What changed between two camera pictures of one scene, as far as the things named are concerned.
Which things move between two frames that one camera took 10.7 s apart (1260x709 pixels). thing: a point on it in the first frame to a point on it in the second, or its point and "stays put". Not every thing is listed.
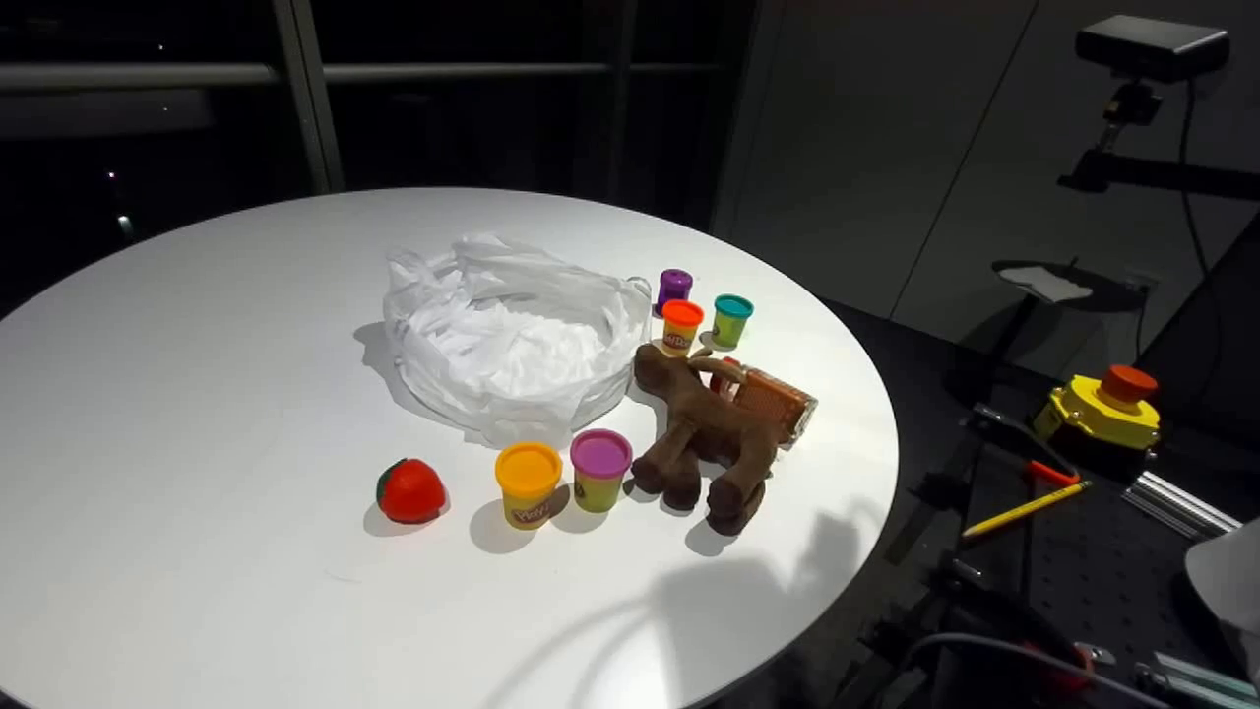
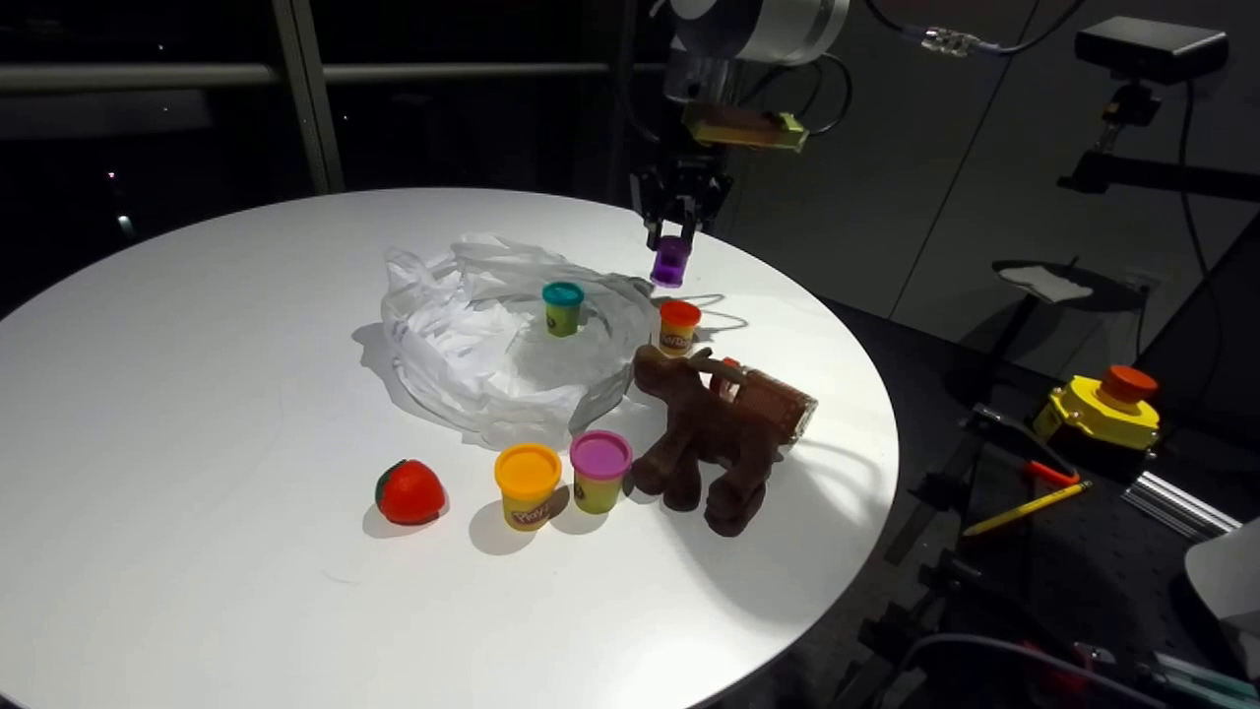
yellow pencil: x=1081 y=485 stays put
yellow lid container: x=525 y=477 stays put
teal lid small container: x=728 y=320 to x=559 y=307
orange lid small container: x=680 y=324 stays put
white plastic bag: x=501 y=346 stays put
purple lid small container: x=672 y=291 to x=672 y=257
